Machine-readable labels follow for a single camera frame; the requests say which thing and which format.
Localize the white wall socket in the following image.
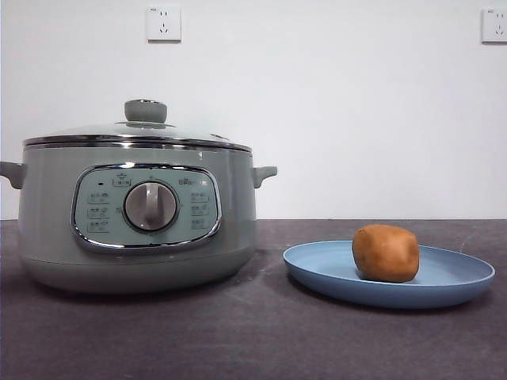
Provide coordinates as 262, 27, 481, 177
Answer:
147, 6, 183, 44
480, 7, 507, 45

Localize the grey-green electric steamer pot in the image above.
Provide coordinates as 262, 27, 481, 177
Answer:
0, 142, 278, 295

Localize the glass lid with grey knob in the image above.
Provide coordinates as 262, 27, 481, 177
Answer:
22, 98, 254, 154

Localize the blue round plate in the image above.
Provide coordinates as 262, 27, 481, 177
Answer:
281, 239, 496, 310

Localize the brown potato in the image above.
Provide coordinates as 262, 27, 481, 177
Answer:
351, 223, 421, 284

